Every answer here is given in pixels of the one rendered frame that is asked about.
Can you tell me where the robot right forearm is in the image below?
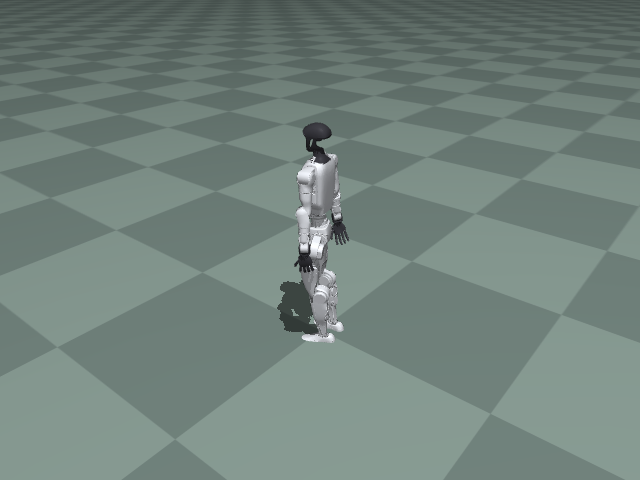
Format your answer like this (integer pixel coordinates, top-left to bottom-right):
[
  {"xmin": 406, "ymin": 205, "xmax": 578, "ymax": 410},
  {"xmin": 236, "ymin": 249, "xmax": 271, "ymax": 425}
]
[{"xmin": 331, "ymin": 190, "xmax": 341, "ymax": 221}]

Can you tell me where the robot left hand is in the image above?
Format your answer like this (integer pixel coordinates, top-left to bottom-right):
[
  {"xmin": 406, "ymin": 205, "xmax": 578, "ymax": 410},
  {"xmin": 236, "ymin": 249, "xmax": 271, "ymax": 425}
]
[{"xmin": 294, "ymin": 244, "xmax": 314, "ymax": 273}]

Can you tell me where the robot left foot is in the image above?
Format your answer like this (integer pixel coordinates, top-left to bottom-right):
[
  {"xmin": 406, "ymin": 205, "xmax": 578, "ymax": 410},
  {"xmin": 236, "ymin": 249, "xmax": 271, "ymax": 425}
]
[{"xmin": 302, "ymin": 332, "xmax": 335, "ymax": 343}]

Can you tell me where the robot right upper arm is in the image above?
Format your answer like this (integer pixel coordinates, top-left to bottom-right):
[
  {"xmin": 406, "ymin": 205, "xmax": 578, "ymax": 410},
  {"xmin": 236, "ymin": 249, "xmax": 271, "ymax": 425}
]
[{"xmin": 329, "ymin": 154, "xmax": 340, "ymax": 195}]

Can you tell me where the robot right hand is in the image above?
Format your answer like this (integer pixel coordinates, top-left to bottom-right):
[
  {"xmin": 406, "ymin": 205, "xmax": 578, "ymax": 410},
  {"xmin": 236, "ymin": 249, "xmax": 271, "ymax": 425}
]
[{"xmin": 330, "ymin": 213, "xmax": 349, "ymax": 245}]

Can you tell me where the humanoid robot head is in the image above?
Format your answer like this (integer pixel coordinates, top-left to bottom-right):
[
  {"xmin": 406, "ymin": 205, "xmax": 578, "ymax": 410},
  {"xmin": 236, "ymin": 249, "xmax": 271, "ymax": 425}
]
[{"xmin": 303, "ymin": 123, "xmax": 332, "ymax": 165}]

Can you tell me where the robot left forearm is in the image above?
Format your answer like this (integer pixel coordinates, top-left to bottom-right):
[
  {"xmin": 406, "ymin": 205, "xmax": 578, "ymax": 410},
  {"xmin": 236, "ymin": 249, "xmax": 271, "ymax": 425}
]
[{"xmin": 296, "ymin": 209, "xmax": 311, "ymax": 253}]

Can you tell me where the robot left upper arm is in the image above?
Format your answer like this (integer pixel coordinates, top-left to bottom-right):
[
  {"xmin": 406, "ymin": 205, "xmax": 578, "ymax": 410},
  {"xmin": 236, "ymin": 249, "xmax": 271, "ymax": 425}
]
[{"xmin": 296, "ymin": 167, "xmax": 315, "ymax": 218}]

